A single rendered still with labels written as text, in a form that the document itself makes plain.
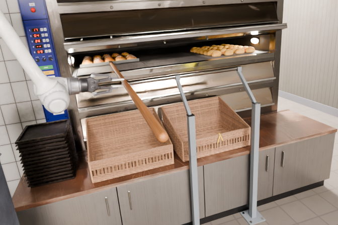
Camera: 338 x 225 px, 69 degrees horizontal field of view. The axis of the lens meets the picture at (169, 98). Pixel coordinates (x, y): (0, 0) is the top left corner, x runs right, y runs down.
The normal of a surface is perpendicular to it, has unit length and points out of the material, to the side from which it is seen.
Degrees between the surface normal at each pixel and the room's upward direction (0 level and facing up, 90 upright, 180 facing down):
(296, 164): 90
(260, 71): 70
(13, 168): 90
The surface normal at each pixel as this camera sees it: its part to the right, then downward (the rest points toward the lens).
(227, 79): 0.26, -0.08
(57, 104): 0.49, 0.49
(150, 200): 0.30, 0.25
